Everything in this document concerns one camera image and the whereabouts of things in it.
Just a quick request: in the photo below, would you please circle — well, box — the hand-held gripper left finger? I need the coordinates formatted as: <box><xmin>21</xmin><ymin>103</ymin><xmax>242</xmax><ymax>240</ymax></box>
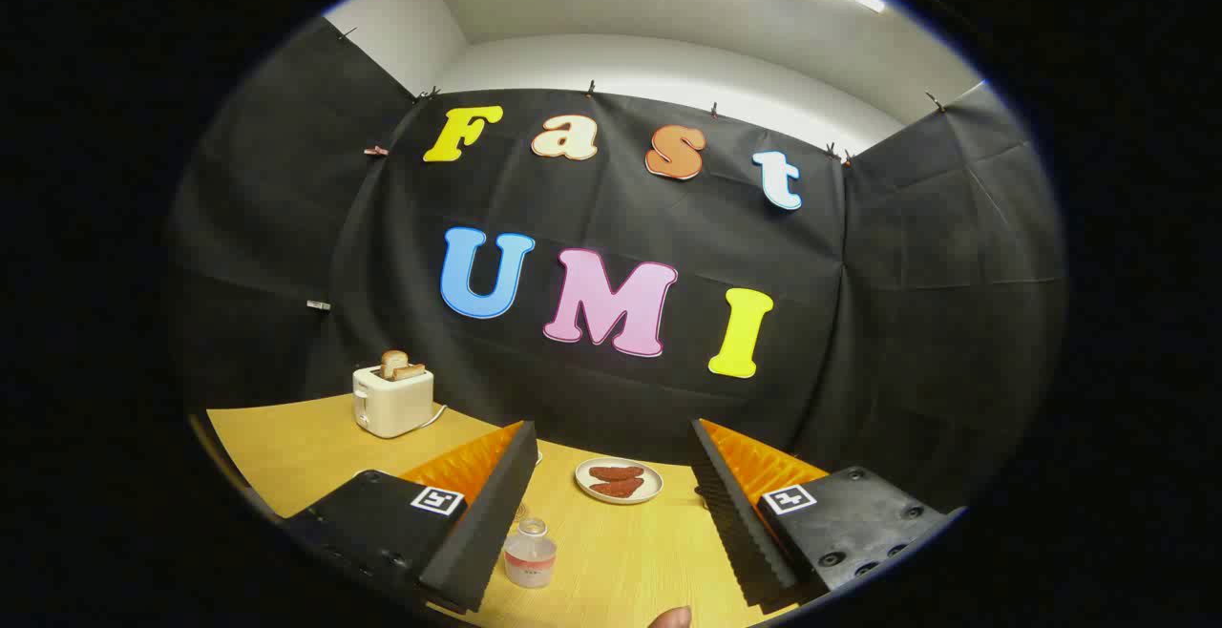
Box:
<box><xmin>282</xmin><ymin>421</ymin><xmax>538</xmax><ymax>615</ymax></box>

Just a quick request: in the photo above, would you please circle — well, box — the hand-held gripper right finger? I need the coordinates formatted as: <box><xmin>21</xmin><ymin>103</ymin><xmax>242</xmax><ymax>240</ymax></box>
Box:
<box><xmin>690</xmin><ymin>418</ymin><xmax>965</xmax><ymax>610</ymax></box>

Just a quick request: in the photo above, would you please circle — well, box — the clear juice bottle white label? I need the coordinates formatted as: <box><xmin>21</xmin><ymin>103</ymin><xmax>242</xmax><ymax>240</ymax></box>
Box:
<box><xmin>504</xmin><ymin>517</ymin><xmax>558</xmax><ymax>590</ymax></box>

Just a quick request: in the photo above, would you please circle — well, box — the white round plate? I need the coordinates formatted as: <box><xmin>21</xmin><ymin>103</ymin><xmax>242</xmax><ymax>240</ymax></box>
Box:
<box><xmin>575</xmin><ymin>457</ymin><xmax>664</xmax><ymax>506</ymax></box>

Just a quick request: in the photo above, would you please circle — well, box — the cream toaster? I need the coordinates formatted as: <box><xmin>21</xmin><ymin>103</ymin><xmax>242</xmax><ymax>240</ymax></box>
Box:
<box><xmin>352</xmin><ymin>365</ymin><xmax>435</xmax><ymax>439</ymax></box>

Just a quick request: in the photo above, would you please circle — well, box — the wooden table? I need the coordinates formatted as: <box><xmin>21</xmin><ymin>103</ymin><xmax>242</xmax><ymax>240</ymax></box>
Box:
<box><xmin>205</xmin><ymin>394</ymin><xmax>803</xmax><ymax>628</ymax></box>

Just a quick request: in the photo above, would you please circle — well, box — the black backdrop cloth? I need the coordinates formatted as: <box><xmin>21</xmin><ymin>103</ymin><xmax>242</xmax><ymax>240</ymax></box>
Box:
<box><xmin>162</xmin><ymin>17</ymin><xmax>1065</xmax><ymax>514</ymax></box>

